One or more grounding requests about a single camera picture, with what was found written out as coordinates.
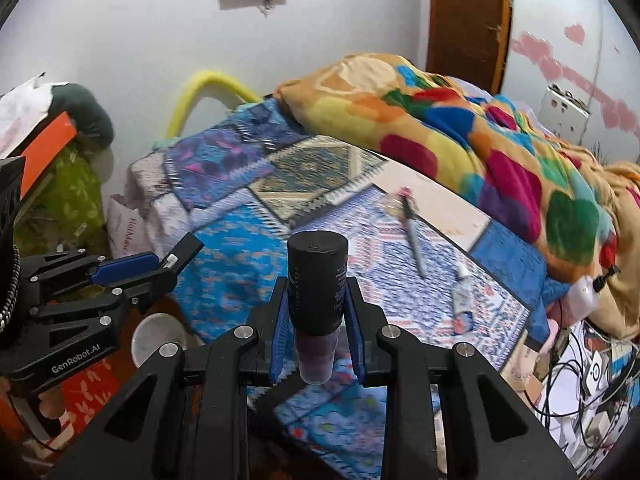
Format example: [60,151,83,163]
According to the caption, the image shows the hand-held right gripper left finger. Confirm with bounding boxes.
[50,277,292,480]

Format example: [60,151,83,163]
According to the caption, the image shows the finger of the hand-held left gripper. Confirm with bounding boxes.
[27,232,205,328]
[20,248,162,292]

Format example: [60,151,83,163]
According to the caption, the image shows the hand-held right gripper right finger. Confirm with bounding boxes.
[344,277,579,480]

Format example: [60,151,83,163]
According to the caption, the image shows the black-capped nail polish bottle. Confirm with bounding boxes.
[286,231,350,387]

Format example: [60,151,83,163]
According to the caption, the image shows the white paper bucket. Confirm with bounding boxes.
[131,312,202,377]

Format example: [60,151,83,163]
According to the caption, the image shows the white plastic bag red print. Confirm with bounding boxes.
[107,194,152,262]

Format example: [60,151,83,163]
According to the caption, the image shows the red patterned cloth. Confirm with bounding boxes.
[59,359,133,437]

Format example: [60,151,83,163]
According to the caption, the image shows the blue patchwork bed sheet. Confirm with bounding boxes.
[127,97,547,480]

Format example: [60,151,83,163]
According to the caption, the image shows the green patterned cloth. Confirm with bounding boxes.
[12,141,109,262]

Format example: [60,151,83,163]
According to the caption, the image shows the small white tube blue cap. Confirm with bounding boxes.
[451,265,476,337]

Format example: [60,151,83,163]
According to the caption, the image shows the grey pen with pink end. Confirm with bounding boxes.
[398,186,429,279]

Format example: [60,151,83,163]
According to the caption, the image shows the orange box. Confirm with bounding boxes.
[19,110,79,189]

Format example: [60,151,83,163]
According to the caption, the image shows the dark grey cushion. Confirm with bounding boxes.
[50,82,116,149]

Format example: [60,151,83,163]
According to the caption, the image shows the yellow foam tube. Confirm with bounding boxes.
[165,70,264,141]

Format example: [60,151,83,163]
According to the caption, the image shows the white cloth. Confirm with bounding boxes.
[0,76,57,159]

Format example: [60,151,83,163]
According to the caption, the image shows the white pump bottle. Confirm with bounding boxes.
[549,264,622,322]

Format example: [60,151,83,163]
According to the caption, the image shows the colourful patchy fleece blanket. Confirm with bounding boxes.
[274,53,640,342]

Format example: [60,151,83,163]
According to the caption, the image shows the brown wooden door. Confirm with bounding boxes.
[427,0,514,97]

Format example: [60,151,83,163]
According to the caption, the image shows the pink heart stickers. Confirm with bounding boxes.
[510,22,640,133]

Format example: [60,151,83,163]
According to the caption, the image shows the wooden wardrobe with white doors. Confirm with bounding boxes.
[492,0,640,161]

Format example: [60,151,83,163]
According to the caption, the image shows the tangle of cables and chargers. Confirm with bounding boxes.
[532,317,640,477]

